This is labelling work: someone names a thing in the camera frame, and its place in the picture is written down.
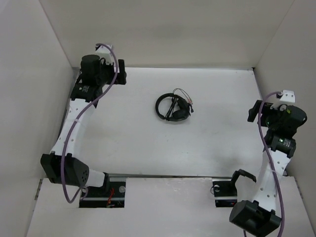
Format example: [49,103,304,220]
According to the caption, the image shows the black over-ear headphones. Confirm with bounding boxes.
[155,93,194,122]

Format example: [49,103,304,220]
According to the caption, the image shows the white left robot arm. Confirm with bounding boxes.
[40,54,126,196]

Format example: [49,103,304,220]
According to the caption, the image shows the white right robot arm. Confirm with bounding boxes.
[229,100,307,237]

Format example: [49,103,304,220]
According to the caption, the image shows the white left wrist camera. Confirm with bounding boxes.
[95,45,113,61]

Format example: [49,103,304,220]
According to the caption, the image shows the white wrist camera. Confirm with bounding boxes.
[270,90,295,110]
[95,45,113,61]

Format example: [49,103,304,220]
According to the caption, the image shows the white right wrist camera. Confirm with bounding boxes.
[270,90,295,110]

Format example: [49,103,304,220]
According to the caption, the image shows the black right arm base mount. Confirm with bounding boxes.
[210,179,237,208]

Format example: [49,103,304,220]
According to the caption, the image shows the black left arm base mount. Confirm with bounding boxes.
[79,177,126,208]

